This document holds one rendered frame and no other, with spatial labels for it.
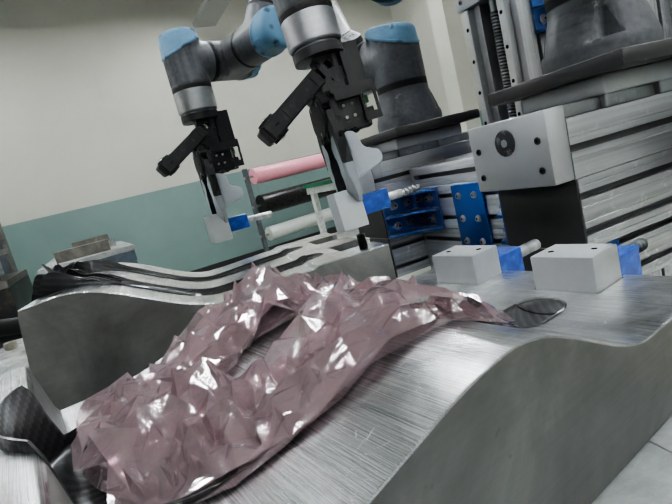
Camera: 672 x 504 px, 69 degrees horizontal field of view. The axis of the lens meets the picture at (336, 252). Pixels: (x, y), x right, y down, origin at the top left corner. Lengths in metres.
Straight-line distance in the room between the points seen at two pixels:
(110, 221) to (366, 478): 6.94
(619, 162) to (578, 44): 0.16
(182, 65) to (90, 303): 0.58
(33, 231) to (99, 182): 0.98
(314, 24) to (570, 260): 0.45
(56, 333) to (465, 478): 0.42
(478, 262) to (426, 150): 0.69
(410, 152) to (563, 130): 0.51
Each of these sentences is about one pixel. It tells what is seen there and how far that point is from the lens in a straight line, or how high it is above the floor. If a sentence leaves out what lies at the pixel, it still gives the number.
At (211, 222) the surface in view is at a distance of 0.96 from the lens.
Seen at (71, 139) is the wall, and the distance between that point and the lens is 7.18.
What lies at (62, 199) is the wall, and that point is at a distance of 7.09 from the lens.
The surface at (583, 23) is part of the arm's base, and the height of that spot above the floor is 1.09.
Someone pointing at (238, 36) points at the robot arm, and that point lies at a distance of 0.98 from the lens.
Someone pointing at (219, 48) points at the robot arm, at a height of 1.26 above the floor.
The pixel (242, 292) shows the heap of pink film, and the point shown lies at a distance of 0.34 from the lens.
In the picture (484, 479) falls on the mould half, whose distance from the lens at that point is 0.22.
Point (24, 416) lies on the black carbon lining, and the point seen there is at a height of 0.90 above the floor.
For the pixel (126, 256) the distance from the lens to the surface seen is 4.25.
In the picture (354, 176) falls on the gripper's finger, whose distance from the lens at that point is 0.65.
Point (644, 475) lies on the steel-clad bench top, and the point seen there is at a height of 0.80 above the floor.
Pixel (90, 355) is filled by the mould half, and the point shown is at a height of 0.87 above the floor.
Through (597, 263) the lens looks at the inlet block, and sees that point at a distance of 0.39.
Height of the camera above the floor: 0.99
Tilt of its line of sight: 9 degrees down
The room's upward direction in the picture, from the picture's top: 14 degrees counter-clockwise
